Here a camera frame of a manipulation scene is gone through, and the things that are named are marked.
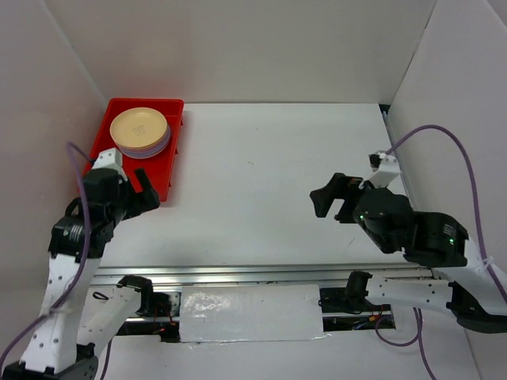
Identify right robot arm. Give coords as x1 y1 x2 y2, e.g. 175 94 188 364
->
310 173 506 334

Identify aluminium rail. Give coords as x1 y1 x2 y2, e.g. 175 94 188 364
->
91 264 433 287

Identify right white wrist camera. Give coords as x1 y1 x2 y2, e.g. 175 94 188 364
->
367 151 401 188

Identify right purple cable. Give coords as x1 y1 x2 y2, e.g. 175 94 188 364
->
374 124 507 380

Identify white taped cover panel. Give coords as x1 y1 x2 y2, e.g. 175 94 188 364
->
179 284 324 343

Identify purple plate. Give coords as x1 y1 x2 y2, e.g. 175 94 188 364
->
120 142 169 159

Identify purple cable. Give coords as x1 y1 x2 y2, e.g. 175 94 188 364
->
0 141 114 380
374 124 507 380

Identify yellow plate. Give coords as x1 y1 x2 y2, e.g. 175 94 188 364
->
109 107 169 149
119 130 171 152

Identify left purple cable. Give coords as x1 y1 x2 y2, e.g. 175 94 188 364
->
0 141 114 380

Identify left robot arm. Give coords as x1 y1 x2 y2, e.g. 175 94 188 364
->
2 169 160 379

